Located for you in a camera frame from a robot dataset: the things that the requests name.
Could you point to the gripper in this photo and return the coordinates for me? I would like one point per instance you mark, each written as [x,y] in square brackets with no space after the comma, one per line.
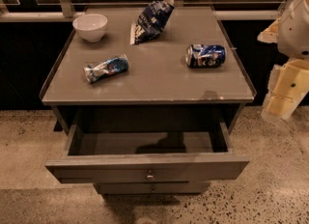
[294,33]

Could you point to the grey top drawer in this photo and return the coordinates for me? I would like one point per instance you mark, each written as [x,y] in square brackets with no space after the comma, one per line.
[147,157]

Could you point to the grey drawer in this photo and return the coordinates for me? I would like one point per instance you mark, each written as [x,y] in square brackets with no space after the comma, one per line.
[151,188]
[147,157]

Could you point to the grey drawer cabinet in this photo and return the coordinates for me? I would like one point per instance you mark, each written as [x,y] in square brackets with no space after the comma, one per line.
[159,92]

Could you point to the grey bottom drawer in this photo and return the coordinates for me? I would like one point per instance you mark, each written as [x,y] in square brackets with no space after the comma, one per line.
[151,188]

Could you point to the blue soda can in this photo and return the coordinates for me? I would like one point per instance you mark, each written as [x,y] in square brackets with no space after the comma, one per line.
[205,56]

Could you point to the blue chip bag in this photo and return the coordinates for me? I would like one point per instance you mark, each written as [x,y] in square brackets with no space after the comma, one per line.
[152,21]

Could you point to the crushed blue plastic bottle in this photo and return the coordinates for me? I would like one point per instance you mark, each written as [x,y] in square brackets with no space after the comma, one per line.
[108,67]

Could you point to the white ceramic bowl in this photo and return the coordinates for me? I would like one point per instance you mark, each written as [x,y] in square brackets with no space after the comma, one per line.
[91,27]

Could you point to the metal window railing frame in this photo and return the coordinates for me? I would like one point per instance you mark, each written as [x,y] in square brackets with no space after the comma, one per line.
[64,5]

